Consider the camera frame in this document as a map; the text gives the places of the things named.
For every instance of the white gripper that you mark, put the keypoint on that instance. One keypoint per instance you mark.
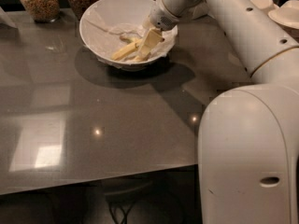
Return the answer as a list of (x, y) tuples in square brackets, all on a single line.
[(161, 16)]

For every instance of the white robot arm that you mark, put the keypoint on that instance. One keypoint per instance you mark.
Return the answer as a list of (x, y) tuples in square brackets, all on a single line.
[(248, 141)]

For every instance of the white paper bowl liner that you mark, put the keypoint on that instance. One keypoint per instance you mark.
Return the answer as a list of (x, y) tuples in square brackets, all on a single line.
[(100, 31)]

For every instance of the large white bowl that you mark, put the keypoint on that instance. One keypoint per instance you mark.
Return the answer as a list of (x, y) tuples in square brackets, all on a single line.
[(116, 6)]

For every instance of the left glass cereal jar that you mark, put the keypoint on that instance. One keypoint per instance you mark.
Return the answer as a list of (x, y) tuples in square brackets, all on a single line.
[(42, 10)]

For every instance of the stack of small white bowls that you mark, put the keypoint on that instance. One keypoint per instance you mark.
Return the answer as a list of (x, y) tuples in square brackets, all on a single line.
[(265, 5)]

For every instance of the stack of beige plates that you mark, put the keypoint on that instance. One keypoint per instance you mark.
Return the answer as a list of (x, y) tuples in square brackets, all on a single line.
[(287, 15)]

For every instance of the white paper at left edge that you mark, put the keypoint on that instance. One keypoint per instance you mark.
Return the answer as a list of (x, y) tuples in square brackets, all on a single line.
[(6, 20)]

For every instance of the dark chair under table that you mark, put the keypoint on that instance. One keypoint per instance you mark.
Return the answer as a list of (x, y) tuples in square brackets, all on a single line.
[(139, 200)]

